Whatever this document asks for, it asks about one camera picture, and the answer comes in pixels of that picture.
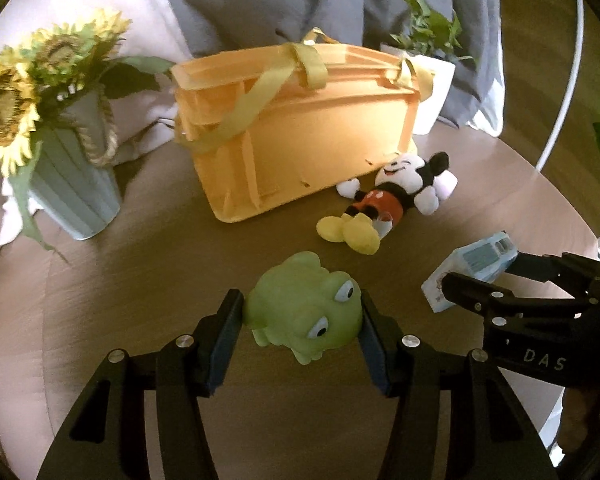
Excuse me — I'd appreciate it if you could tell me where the blue tissue packet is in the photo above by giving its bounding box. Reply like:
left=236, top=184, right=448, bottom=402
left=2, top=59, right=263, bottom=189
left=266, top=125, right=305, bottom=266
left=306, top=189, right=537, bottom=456
left=421, top=231, right=520, bottom=313

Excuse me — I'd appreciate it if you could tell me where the potted green plant white pot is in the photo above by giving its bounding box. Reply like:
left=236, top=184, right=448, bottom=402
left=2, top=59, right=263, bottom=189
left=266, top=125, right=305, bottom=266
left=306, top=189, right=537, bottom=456
left=380, top=0, right=476, bottom=136

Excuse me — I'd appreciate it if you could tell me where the white sheer curtain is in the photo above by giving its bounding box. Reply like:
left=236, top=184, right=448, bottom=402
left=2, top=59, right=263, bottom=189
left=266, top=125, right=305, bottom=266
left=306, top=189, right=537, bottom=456
left=469, top=95, right=504, bottom=137

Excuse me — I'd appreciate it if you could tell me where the white curved rod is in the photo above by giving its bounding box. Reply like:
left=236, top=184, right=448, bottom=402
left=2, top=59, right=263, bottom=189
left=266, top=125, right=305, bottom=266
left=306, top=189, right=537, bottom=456
left=532, top=0, right=588, bottom=171

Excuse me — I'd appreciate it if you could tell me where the grey curtain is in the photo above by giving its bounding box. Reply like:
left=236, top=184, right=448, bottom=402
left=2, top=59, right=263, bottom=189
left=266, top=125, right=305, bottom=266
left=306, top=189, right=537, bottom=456
left=155, top=0, right=503, bottom=131

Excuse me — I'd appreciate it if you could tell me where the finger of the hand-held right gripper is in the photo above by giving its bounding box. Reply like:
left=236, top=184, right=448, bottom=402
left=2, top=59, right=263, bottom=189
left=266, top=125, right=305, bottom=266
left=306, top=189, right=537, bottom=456
left=505, top=252, right=600, bottom=286
left=440, top=272, right=581, bottom=331

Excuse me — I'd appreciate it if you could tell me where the mouse plush toy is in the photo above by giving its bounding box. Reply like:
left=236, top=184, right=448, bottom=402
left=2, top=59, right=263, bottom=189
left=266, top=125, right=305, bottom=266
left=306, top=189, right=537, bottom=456
left=316, top=152, right=451, bottom=255

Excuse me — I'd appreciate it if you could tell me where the orange plastic basket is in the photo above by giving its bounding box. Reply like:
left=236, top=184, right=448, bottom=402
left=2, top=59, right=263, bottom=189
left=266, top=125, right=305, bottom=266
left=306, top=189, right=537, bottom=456
left=172, top=30, right=433, bottom=223

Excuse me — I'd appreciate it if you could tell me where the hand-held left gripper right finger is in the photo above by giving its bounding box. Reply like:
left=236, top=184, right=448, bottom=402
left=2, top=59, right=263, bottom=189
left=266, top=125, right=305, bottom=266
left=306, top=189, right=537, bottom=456
left=357, top=294, right=553, bottom=480

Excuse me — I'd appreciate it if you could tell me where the sunflower bouquet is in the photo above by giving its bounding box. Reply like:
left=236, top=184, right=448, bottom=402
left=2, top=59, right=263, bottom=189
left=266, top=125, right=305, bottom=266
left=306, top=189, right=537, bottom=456
left=0, top=8, right=173, bottom=261

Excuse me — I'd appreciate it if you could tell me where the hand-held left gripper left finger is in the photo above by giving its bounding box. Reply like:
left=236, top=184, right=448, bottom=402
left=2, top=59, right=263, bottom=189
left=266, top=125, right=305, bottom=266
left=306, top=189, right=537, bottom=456
left=35, top=287, right=246, bottom=480

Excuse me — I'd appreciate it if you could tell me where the green frog toy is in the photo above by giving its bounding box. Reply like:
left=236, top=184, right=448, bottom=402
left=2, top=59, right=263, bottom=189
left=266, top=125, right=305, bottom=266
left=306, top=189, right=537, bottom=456
left=242, top=252, right=365, bottom=366

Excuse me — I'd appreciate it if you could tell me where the grey-green ribbed vase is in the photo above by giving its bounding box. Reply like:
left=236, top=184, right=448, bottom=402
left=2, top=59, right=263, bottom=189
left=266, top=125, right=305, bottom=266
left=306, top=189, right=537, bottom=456
left=30, top=87, right=122, bottom=241

